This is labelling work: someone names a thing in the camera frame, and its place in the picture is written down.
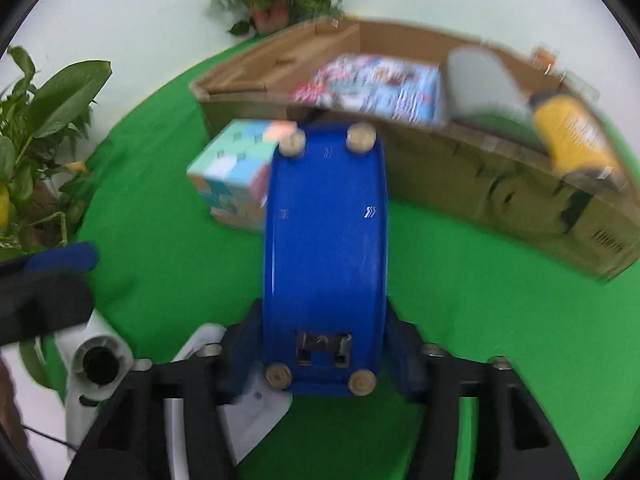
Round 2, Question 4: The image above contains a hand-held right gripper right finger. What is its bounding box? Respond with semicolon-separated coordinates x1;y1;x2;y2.
384;300;581;480

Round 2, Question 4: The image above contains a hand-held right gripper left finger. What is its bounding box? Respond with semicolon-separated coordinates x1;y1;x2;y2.
64;300;266;480

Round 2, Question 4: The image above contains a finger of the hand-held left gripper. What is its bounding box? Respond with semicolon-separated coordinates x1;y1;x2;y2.
0;241;99;347

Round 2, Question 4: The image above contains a white hand-held fan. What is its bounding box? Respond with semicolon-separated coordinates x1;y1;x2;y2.
54;308;136;461

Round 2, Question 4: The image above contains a blue plastic toy with wheels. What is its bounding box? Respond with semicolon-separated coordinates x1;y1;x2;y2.
262;121;390;397

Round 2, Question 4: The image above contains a pastel puzzle cube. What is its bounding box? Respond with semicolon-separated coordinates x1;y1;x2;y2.
186;120;301;233

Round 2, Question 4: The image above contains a brown cardboard box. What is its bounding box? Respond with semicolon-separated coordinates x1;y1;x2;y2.
189;16;640;283

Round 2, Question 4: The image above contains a colourful cartoon puzzle box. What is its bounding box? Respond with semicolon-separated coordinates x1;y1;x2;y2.
290;54;448;126

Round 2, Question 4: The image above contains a yellow label jar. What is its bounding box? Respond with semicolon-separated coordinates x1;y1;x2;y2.
530;92;631;191

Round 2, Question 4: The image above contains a silver tin can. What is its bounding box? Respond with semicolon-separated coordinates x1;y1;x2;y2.
445;45;548;153

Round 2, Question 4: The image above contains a green tablecloth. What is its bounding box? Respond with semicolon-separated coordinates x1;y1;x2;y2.
42;35;640;480

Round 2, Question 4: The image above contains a large leaf green plant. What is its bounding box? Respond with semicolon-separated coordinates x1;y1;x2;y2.
0;46;113;391

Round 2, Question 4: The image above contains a black cable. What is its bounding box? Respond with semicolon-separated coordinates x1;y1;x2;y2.
20;422;76;448

